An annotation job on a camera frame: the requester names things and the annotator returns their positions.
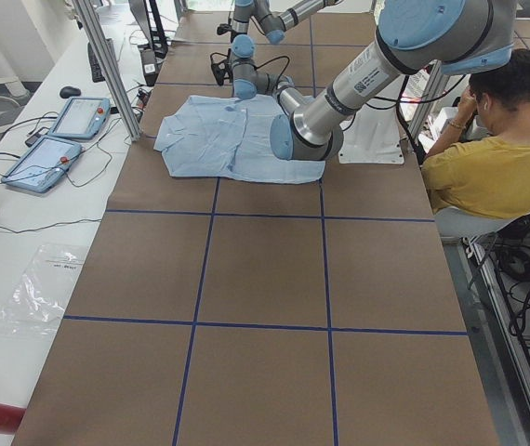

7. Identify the light blue button shirt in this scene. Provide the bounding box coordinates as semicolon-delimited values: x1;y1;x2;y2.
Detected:
153;95;325;184

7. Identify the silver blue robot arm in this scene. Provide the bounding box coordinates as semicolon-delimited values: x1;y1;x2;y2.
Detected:
229;0;340;45
230;1;517;161

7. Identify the upper blue teach pendant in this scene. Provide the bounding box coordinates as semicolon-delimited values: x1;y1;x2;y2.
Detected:
48;97;111;141

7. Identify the blue teach pendant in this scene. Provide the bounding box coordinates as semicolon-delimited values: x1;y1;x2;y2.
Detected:
1;136;83;194
48;97;111;141

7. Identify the lower blue teach pendant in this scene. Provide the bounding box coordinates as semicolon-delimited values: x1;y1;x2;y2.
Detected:
1;136;83;194

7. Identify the black computer mouse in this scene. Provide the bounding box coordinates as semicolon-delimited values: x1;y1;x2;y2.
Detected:
60;85;82;98

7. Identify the person in yellow shirt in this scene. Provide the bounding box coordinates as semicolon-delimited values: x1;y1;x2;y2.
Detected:
421;48;530;219

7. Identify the clear plastic bag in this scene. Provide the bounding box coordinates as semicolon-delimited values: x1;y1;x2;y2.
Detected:
0;243;89;339

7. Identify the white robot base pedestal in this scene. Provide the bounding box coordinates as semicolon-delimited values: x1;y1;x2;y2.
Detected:
338;107;404;165

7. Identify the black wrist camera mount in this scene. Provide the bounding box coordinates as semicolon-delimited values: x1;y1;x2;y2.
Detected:
209;52;233;86

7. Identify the aluminium frame post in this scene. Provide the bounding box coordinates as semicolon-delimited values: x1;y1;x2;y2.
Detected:
73;0;141;142

